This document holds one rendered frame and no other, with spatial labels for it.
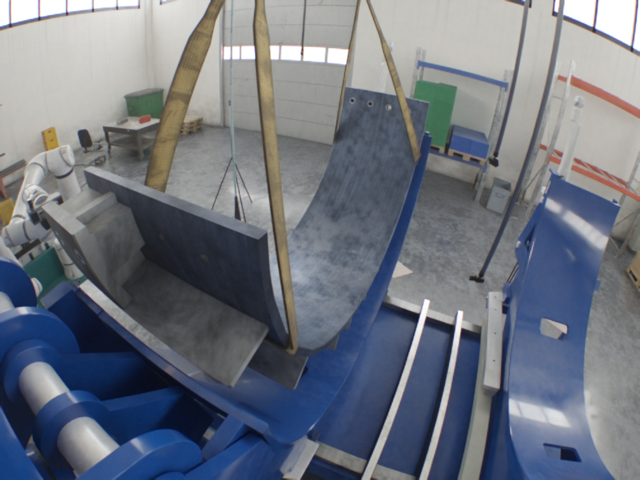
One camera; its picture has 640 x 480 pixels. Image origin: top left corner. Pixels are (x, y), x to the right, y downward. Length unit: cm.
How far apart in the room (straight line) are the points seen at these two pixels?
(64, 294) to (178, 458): 68
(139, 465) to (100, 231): 55
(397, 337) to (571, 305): 160
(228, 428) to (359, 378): 193
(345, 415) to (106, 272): 189
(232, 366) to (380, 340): 211
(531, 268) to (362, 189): 158
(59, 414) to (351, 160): 235
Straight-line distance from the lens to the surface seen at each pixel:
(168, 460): 45
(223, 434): 62
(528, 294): 276
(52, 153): 179
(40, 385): 63
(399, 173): 237
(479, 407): 247
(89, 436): 53
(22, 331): 67
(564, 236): 293
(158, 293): 88
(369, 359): 258
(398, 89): 213
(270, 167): 76
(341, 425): 229
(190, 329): 78
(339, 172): 245
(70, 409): 54
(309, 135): 912
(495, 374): 252
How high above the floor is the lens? 269
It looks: 35 degrees down
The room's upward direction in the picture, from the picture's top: 5 degrees clockwise
